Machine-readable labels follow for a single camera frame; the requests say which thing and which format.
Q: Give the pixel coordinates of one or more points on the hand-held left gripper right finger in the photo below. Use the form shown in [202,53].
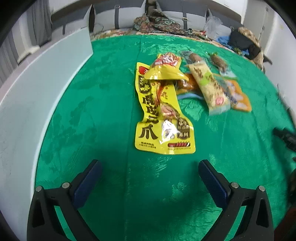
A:
[212,185]

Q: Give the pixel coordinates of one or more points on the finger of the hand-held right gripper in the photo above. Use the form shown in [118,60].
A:
[285,138]

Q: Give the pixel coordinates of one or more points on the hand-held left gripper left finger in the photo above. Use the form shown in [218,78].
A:
[89,183]

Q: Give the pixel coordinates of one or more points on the large yellow snack packet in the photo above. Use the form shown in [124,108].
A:
[150,129]

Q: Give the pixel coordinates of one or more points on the beige long snack packet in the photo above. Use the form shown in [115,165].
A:
[212,90]

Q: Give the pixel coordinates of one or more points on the green label sausage packet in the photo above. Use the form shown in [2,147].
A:
[219,62]

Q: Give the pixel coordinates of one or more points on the dark orange snack packet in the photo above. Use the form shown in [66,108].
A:
[187,84]

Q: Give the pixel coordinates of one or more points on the clear sausage packet with barcode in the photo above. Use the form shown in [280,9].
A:
[193,58]

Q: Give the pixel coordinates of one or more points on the red and yellow snack packet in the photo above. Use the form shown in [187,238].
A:
[166,69]

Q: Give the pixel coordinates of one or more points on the green patterned blanket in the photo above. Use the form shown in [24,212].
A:
[104,127]

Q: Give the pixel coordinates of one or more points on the black bag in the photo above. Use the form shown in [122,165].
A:
[242,42]

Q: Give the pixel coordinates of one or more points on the blue cloth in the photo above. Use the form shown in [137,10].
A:
[225,41]

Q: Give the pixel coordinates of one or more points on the clear plastic bag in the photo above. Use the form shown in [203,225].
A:
[212,27]

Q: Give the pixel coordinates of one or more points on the white cloth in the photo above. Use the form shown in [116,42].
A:
[29,52]

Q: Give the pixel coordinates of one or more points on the floral bed sheet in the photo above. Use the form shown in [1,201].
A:
[111,32]

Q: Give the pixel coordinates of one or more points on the dark floral cloth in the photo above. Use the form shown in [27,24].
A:
[159,23]

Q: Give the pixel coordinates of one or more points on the grey curtain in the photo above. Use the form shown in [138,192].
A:
[34,20]

